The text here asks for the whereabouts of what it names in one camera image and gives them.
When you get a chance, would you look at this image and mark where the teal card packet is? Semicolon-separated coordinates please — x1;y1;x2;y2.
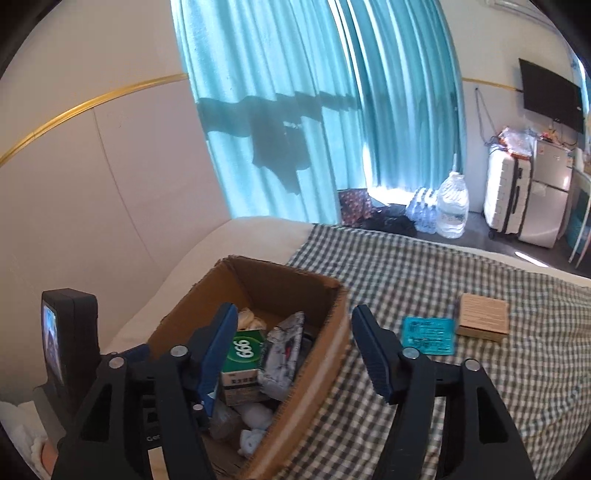
401;317;456;356

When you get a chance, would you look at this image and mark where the green 999 medicine box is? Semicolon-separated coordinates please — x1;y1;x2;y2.
219;330;266;407

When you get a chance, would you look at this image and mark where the kraft paper box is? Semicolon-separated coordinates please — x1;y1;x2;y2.
456;293;509;343

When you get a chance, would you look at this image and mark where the white plush toy blue star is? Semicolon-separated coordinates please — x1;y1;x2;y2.
235;403;273;458

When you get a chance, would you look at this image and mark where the cream cloth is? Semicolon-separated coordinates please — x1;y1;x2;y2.
238;308;267;331

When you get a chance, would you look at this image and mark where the silver patterned pouch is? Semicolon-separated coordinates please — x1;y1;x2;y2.
259;311;305;402

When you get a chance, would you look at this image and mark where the person left hand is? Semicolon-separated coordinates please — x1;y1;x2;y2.
41;441;58;476

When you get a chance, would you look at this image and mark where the checkered tablecloth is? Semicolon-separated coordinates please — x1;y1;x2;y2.
280;225;590;479

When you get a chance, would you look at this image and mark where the brown cardboard box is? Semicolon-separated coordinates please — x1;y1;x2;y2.
148;256;349;479

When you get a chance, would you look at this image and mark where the water bottle pack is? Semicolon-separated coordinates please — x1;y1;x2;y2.
405;187;437;234

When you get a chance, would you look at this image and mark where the large water jug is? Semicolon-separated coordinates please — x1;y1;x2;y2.
436;171;469;239

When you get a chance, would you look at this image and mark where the patterned gift bag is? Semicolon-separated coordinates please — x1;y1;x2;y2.
338;189;374;227

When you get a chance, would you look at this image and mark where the white suitcase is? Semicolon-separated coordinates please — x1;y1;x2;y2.
483;145;532;236

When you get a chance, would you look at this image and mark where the silver mini fridge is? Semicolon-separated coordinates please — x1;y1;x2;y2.
519;139;573;249

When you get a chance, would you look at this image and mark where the teal curtain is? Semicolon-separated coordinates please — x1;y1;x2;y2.
171;1;466;224

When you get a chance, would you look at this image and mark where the black wall television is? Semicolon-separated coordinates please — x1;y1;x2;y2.
519;58;584;134

